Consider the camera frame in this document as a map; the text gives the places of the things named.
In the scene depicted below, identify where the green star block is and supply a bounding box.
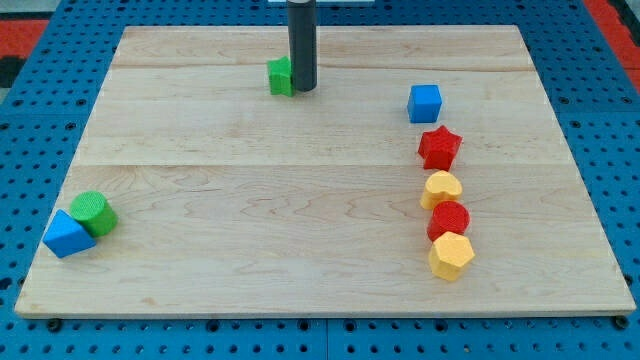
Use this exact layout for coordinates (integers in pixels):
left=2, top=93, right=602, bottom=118
left=267, top=56, right=295, bottom=97

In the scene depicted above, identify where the blue cube block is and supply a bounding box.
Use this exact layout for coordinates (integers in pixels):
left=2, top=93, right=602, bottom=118
left=407, top=84, right=442, bottom=123

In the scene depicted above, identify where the yellow heart block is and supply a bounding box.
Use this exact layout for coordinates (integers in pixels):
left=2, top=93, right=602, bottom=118
left=420, top=170, right=463, bottom=210

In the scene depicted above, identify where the red cylinder block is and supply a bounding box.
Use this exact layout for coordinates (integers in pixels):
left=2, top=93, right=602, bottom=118
left=426, top=201, right=471, bottom=242

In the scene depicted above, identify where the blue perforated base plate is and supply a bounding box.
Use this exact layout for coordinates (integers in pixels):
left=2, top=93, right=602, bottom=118
left=1, top=0, right=639, bottom=359

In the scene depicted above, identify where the red star block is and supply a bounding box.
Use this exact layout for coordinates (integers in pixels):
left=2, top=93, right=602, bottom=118
left=418, top=126, right=463, bottom=171

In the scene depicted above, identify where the yellow hexagon block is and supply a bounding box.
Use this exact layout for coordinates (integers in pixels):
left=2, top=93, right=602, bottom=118
left=428, top=232, right=475, bottom=282

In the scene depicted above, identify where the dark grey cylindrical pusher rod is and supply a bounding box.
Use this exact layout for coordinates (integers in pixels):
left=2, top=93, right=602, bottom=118
left=286, top=0, right=317, bottom=92

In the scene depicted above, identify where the light wooden board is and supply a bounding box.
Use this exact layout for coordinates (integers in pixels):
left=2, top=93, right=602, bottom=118
left=15, top=25, right=636, bottom=319

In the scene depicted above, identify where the green cylinder block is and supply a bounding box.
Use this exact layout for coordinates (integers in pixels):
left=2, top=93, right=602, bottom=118
left=70, top=191, right=118, bottom=237

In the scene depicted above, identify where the blue triangle block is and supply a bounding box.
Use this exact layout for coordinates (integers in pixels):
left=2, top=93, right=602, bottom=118
left=42, top=209, right=96, bottom=258

